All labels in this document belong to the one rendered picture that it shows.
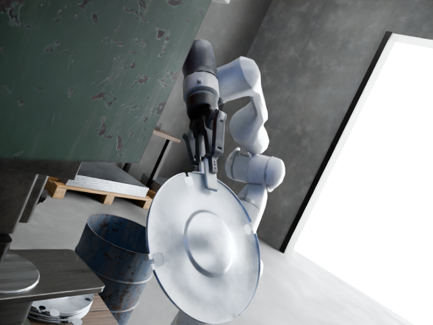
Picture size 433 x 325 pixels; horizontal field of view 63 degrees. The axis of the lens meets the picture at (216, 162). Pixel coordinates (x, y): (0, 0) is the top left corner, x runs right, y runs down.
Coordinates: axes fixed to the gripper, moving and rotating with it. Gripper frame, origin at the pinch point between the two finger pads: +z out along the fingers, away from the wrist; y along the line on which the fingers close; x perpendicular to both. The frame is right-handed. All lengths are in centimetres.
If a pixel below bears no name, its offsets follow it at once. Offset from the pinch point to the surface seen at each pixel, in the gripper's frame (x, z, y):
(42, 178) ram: -32.3, 8.8, -1.7
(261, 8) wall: 303, -458, -151
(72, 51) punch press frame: -38.9, 7.7, 22.9
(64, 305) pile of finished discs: 5, 14, -80
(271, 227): 362, -125, -247
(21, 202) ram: -34.4, 13.1, -1.5
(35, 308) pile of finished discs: -5, 15, -78
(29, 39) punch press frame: -42.6, 8.8, 23.1
